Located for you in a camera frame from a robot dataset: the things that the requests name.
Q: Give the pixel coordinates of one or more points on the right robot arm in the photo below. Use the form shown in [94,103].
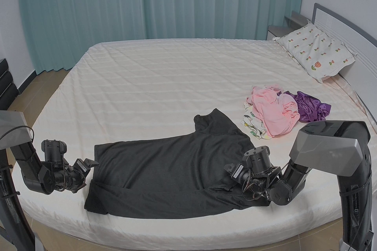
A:
[324,147]

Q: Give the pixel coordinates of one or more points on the white printed garment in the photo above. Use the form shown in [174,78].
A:
[254,127]

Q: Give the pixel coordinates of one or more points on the white printed pillow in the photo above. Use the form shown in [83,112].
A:
[318,49]

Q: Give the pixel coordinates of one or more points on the purple garment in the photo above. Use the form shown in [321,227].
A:
[312,108]

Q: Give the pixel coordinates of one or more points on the bed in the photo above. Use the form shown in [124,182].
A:
[162,82]

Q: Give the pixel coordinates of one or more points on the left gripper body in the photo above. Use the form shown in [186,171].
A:
[78,173]

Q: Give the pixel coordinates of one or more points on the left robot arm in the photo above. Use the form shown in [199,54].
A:
[29,167]

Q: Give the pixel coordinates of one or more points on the pink garment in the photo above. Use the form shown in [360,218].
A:
[274,117]

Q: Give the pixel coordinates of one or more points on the black chest of drawers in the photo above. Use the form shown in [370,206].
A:
[7,85]

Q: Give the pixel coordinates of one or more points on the black T-shirt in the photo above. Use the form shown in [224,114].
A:
[165,173]

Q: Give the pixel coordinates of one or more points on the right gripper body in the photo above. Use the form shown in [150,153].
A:
[239,172]

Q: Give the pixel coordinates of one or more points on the grey bedside table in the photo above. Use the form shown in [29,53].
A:
[278,32]

